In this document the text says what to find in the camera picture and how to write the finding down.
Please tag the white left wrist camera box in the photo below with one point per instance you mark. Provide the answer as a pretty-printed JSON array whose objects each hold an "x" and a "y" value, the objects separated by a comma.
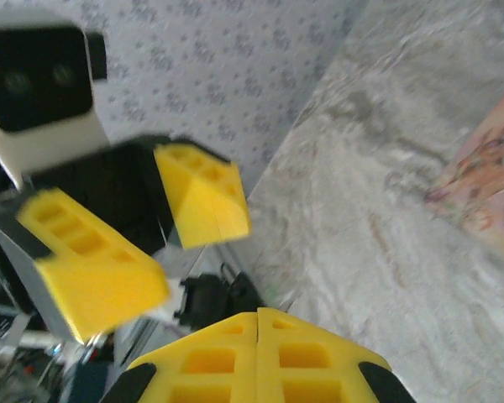
[{"x": 38, "y": 75}]

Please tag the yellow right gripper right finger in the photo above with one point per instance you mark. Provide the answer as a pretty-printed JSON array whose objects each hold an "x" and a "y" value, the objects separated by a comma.
[{"x": 302, "y": 361}]

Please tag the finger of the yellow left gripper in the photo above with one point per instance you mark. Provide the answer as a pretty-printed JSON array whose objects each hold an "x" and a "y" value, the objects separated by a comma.
[
  {"x": 101, "y": 289},
  {"x": 210, "y": 210}
]

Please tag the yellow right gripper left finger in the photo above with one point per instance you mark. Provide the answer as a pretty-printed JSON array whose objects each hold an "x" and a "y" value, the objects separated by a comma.
[{"x": 218, "y": 361}]

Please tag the pink storybook box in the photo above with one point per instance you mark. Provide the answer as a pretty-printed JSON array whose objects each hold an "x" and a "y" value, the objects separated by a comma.
[{"x": 483, "y": 180}]

